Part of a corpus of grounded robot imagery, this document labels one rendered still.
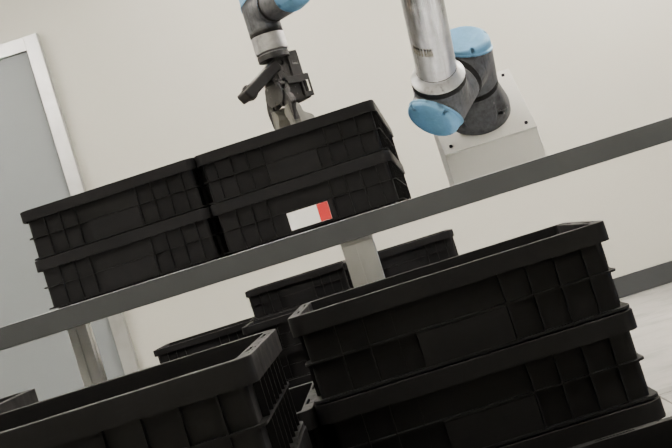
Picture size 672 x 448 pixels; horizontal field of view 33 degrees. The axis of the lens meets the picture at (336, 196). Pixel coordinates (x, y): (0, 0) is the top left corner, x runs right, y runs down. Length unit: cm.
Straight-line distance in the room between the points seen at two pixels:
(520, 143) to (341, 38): 320
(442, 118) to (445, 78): 9
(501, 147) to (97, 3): 361
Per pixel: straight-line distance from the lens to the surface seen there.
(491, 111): 263
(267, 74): 253
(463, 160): 263
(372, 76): 573
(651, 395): 144
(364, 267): 209
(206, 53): 581
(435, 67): 238
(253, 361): 101
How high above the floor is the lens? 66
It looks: 2 degrees up
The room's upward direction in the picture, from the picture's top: 17 degrees counter-clockwise
